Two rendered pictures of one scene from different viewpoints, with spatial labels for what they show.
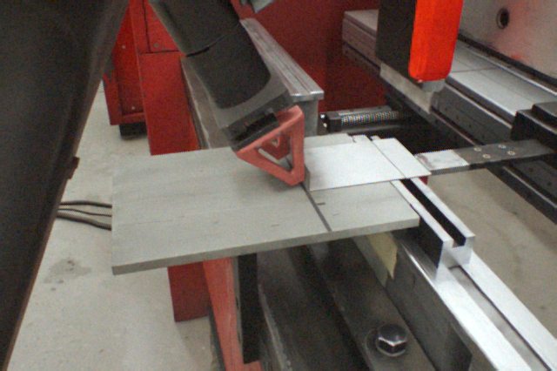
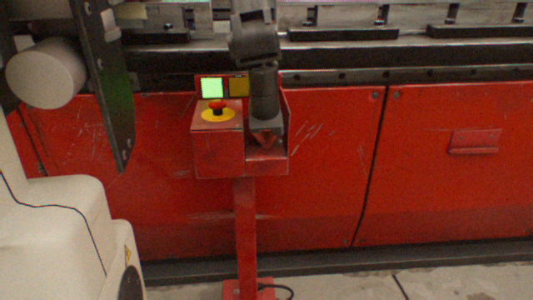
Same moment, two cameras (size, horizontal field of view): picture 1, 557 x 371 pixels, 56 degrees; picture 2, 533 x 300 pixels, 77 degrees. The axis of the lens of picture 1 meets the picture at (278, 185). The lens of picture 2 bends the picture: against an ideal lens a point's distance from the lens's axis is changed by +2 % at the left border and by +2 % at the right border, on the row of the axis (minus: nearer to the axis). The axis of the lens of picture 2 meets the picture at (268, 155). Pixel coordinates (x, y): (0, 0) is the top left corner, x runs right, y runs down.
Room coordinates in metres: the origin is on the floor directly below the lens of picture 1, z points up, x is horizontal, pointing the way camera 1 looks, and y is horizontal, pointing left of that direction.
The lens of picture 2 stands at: (-0.09, 0.76, 1.07)
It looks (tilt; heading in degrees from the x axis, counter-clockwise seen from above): 31 degrees down; 280
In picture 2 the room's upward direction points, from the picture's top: straight up
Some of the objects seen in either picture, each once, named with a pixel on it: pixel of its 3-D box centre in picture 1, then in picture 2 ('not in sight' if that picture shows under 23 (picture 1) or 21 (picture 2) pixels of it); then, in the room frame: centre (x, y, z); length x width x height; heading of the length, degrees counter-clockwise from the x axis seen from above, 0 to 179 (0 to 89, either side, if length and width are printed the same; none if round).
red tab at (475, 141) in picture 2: not in sight; (475, 142); (-0.56, -0.23, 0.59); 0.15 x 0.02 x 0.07; 15
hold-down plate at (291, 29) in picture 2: not in sight; (341, 32); (-0.13, -0.22, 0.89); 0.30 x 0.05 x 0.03; 15
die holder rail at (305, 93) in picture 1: (267, 71); not in sight; (1.00, 0.02, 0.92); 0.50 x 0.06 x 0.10; 15
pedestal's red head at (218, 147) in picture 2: not in sight; (240, 124); (0.08, 0.11, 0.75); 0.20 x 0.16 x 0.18; 15
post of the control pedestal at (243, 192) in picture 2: not in sight; (246, 241); (0.08, 0.11, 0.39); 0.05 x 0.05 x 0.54; 15
